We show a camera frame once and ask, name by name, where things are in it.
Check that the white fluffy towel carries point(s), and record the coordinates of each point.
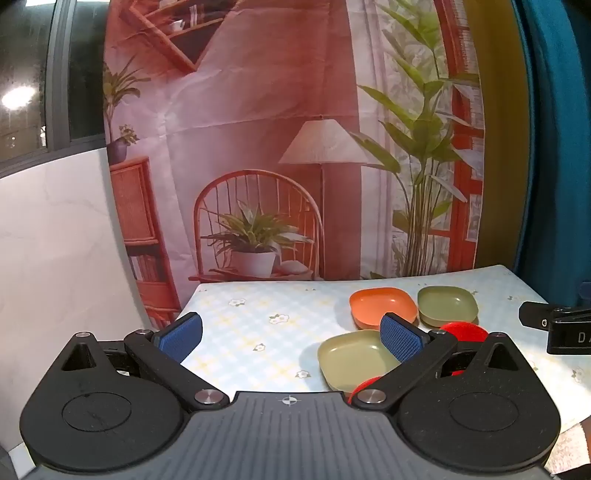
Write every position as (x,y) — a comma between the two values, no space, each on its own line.
(572,443)

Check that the printed room backdrop cloth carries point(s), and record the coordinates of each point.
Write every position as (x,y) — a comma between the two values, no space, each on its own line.
(277,138)

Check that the red round plate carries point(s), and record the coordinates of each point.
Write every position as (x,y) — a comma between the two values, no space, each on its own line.
(464,331)
(364,387)

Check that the orange bowl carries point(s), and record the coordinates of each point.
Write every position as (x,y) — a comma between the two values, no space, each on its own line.
(381,302)

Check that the olive green bowl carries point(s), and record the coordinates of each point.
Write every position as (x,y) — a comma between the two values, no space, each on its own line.
(447,304)

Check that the dark window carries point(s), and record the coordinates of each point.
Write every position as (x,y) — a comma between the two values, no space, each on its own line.
(37,78)

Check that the light green plate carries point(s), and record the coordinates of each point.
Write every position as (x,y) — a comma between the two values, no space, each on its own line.
(353,360)

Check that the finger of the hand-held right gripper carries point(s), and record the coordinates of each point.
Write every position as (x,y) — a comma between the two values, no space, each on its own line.
(533,316)

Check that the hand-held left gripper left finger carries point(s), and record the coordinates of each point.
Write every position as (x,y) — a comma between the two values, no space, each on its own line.
(181,338)

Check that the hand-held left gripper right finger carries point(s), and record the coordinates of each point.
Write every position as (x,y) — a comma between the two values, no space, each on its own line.
(400,339)

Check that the floral tablecloth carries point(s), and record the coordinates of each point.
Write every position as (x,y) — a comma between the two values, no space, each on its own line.
(268,332)

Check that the teal curtain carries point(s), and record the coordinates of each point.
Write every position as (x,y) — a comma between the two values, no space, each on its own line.
(554,138)

